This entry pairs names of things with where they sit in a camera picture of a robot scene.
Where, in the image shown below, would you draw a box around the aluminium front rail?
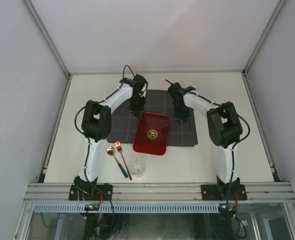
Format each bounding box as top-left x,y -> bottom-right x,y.
23,182 -> 295,203

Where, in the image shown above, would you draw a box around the grey checked cloth napkin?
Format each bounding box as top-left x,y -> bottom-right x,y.
107,90 -> 198,147

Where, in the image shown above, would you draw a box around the left aluminium frame post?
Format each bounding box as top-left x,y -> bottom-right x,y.
21,0 -> 71,80

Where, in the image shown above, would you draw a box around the right aluminium frame post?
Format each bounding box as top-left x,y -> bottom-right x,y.
242,0 -> 288,75

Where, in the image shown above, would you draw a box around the red rectangular tray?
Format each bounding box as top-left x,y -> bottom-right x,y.
132,112 -> 170,156

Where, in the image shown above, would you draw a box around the aluminium frame post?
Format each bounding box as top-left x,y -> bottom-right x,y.
21,0 -> 71,80
242,0 -> 288,75

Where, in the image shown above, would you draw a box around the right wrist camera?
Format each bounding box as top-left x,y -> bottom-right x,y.
165,79 -> 196,100

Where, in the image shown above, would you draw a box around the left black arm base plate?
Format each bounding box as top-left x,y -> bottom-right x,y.
68,183 -> 113,201

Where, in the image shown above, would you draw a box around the grey slotted cable duct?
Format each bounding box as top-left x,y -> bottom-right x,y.
33,203 -> 220,214

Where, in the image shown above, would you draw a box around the gold spoon green handle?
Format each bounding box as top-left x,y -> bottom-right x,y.
106,146 -> 129,178

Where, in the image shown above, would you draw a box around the clear glass cup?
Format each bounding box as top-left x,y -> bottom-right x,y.
127,158 -> 146,178

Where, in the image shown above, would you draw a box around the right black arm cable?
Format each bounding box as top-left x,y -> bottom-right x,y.
236,112 -> 251,145

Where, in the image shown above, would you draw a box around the rose gold fork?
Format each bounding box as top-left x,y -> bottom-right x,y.
114,141 -> 133,181

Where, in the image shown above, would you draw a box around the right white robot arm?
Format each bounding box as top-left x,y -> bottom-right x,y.
170,90 -> 243,200

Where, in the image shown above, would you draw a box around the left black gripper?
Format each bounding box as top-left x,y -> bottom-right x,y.
129,94 -> 146,120

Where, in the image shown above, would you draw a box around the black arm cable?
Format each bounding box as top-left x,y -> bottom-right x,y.
73,64 -> 136,137
236,112 -> 251,145

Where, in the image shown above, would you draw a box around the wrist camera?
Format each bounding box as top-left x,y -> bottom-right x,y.
133,74 -> 148,92
165,79 -> 196,100

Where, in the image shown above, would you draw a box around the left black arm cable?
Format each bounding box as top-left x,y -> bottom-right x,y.
73,64 -> 136,137

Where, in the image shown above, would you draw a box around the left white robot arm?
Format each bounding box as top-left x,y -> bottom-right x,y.
73,77 -> 148,200

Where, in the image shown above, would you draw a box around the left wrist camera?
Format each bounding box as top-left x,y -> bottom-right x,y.
133,74 -> 148,92

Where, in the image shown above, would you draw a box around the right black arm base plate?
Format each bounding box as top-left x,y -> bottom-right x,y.
200,184 -> 248,201

